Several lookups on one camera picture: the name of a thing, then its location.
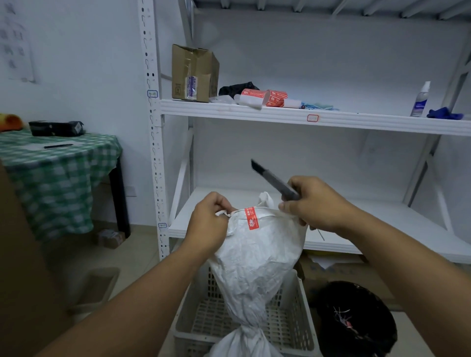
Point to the person's left hand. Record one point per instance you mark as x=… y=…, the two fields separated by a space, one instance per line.
x=206 y=224

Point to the person's right hand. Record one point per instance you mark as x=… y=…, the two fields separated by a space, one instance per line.
x=318 y=206

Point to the person's left fingers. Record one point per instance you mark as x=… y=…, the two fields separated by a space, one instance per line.
x=220 y=204

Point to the person's right thumb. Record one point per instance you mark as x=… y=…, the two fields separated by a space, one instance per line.
x=290 y=206

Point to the grey utility knife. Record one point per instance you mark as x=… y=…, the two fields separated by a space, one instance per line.
x=274 y=181

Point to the white woven sack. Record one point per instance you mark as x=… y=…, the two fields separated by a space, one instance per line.
x=254 y=264

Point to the person's left forearm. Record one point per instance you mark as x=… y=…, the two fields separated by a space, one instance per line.
x=125 y=309

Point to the person's right forearm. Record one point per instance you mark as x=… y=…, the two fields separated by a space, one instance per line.
x=412 y=279

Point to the flattened cardboard box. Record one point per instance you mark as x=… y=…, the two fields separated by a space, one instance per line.
x=342 y=274

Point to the white metal shelving rack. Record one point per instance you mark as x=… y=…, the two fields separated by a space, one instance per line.
x=331 y=117

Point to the light blue face mask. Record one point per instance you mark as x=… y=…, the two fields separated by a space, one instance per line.
x=318 y=106

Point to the clear plastic bag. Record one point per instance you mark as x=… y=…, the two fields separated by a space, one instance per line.
x=222 y=99

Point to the black cloth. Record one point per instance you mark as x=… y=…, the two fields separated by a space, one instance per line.
x=235 y=89

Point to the small cardboard box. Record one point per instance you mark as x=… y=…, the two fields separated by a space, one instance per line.
x=109 y=238

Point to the white plastic basket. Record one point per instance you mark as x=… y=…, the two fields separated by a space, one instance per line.
x=206 y=323

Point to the black trash bag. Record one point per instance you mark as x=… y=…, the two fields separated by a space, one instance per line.
x=355 y=320

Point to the brown cardboard box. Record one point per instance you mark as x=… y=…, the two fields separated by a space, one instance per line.
x=195 y=73

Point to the beige plastic bin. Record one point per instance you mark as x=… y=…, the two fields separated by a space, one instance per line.
x=96 y=290

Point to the white spray bottle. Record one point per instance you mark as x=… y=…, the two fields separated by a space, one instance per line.
x=420 y=101

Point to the green checkered tablecloth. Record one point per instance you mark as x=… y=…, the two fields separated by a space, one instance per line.
x=55 y=180

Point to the black pen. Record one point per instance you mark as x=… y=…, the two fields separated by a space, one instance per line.
x=59 y=146

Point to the blue glove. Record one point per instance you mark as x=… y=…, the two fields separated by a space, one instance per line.
x=443 y=113

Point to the black box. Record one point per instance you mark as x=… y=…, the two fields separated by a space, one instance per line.
x=57 y=128

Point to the white paper sheet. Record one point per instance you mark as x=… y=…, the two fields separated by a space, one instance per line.
x=48 y=145

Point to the large brown cardboard panel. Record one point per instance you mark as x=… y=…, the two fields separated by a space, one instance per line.
x=25 y=279

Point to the orange plush toy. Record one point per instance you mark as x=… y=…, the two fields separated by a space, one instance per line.
x=10 y=122

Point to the paper wall poster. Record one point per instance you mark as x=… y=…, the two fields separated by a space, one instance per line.
x=16 y=44

